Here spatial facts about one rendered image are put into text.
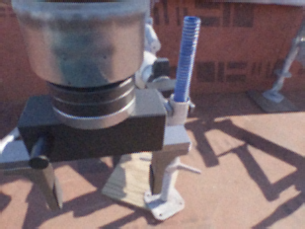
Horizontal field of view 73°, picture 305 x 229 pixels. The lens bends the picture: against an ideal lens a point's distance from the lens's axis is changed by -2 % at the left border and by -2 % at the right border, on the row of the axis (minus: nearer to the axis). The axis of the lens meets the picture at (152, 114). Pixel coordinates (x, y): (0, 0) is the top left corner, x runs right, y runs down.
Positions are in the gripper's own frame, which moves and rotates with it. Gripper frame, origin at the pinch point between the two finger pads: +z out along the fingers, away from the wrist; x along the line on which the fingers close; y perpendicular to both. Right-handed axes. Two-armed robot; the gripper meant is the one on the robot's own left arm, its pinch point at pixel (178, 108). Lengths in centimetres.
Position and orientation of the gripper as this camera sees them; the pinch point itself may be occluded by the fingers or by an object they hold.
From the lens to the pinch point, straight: 64.7
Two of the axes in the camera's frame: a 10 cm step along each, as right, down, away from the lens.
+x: -9.4, 1.7, -3.1
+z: 3.4, 5.8, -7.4
